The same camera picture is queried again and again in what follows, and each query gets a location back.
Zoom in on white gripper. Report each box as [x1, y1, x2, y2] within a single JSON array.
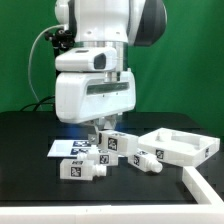
[[55, 71, 136, 144]]

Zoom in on white square tabletop part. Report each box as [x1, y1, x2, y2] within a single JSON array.
[[138, 128, 220, 167]]

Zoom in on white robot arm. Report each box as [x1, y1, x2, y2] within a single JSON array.
[[55, 0, 167, 144]]

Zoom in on white paper with tags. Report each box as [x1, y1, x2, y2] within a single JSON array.
[[47, 140, 98, 158]]

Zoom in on white L-shaped fence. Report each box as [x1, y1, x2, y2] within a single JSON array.
[[0, 166, 224, 224]]

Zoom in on black cables at base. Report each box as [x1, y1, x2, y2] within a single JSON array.
[[20, 94, 58, 112]]

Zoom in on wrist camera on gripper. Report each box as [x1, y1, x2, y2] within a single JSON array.
[[55, 47, 117, 72]]

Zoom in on white camera cable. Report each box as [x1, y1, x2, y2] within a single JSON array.
[[27, 23, 65, 104]]

